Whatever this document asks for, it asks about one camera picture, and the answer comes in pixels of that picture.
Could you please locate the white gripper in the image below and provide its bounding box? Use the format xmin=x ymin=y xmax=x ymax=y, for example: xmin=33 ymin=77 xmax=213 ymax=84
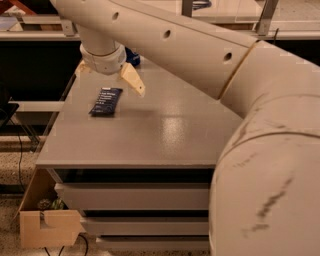
xmin=74 ymin=45 xmax=145 ymax=96

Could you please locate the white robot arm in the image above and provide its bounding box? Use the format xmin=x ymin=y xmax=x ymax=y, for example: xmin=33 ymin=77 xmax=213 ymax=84
xmin=50 ymin=0 xmax=320 ymax=256

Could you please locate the blue rxbar blueberry wrapper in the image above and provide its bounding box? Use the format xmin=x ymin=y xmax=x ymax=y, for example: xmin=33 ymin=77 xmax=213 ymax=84
xmin=90 ymin=88 xmax=123 ymax=116

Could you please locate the blue pepsi can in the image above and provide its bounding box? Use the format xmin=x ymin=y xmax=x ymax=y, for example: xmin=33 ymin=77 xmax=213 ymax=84
xmin=125 ymin=48 xmax=140 ymax=67

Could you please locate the grey drawer cabinet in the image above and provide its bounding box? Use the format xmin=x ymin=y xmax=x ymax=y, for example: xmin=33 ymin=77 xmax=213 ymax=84
xmin=36 ymin=60 xmax=241 ymax=250

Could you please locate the cardboard box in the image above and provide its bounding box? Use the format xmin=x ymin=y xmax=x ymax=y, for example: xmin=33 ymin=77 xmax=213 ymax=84
xmin=16 ymin=169 xmax=82 ymax=249

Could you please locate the black cable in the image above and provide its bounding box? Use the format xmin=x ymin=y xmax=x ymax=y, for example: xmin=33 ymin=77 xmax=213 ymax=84
xmin=9 ymin=118 xmax=28 ymax=193

